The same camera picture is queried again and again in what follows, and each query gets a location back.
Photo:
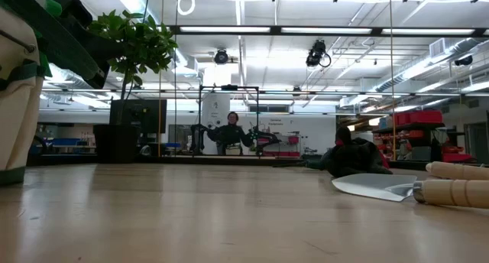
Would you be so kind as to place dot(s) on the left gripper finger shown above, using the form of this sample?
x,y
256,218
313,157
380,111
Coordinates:
x,y
103,52

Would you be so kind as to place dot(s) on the cream green gardening bag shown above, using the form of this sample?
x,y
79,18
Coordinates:
x,y
15,121

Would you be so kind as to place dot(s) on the black background robot arm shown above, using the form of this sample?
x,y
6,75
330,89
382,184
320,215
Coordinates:
x,y
265,135
198,135

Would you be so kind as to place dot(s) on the black red gardening glove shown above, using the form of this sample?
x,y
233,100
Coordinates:
x,y
355,160

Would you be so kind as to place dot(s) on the green leafy plant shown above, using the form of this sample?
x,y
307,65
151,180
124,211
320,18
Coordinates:
x,y
141,45

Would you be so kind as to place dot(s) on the black monitor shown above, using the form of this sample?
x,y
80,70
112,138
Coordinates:
x,y
153,115

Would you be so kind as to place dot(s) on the black plant pot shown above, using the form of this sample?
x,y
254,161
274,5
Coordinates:
x,y
116,144

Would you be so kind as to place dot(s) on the blue storage bin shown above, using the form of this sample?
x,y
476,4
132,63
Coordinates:
x,y
65,142

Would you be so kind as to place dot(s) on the dark grey curved armrest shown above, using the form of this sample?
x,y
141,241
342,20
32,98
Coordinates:
x,y
145,151

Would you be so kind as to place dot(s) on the round black lamp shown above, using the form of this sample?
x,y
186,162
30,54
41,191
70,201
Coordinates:
x,y
221,57

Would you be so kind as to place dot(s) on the person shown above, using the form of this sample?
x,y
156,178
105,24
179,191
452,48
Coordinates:
x,y
231,135

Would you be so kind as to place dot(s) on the black bar with light strips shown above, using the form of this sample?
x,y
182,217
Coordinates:
x,y
275,30

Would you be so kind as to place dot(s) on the large red storage bin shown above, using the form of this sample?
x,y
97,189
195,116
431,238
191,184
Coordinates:
x,y
420,117

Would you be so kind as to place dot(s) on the small red storage bin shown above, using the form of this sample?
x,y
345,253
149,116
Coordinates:
x,y
456,158

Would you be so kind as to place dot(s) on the black background station frame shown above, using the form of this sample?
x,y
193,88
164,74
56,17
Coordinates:
x,y
229,88

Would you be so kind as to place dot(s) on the black aluminium table frame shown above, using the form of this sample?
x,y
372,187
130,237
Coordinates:
x,y
229,160

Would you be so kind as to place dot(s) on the silver ventilation duct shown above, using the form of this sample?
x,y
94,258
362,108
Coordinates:
x,y
451,50

